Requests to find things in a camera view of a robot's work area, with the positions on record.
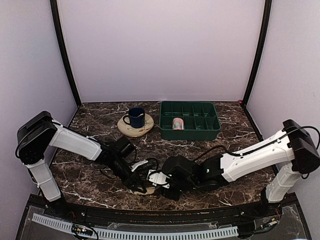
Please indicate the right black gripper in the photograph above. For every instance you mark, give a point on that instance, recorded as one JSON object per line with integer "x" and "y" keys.
{"x": 174, "y": 196}

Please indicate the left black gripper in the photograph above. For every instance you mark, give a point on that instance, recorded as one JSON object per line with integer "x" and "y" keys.
{"x": 130, "y": 180}

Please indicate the beige striped sock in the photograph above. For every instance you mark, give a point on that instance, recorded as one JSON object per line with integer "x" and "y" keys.
{"x": 149, "y": 191}

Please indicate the pink patterned sock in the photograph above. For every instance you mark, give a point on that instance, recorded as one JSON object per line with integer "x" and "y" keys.
{"x": 178, "y": 123}

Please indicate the green compartment tray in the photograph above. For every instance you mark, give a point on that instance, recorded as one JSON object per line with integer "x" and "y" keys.
{"x": 201, "y": 122}

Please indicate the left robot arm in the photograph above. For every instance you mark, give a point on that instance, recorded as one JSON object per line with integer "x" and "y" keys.
{"x": 42, "y": 131}

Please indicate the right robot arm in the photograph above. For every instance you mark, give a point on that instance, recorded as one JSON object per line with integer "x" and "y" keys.
{"x": 293, "y": 146}

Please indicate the dark blue mug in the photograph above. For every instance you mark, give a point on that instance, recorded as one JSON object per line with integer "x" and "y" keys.
{"x": 135, "y": 117}

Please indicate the black front rail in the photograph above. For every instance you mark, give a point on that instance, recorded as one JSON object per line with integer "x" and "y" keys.
{"x": 240, "y": 214}

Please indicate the white slotted cable duct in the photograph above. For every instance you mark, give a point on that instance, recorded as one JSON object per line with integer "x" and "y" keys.
{"x": 97, "y": 233}

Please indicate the black left frame post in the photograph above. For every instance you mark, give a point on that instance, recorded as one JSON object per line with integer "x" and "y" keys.
{"x": 63, "y": 52}

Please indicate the black frame post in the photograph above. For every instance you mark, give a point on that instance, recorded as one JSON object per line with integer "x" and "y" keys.
{"x": 63, "y": 52}
{"x": 259, "y": 50}

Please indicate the black right frame post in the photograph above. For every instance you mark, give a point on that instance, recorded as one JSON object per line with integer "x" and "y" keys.
{"x": 259, "y": 50}

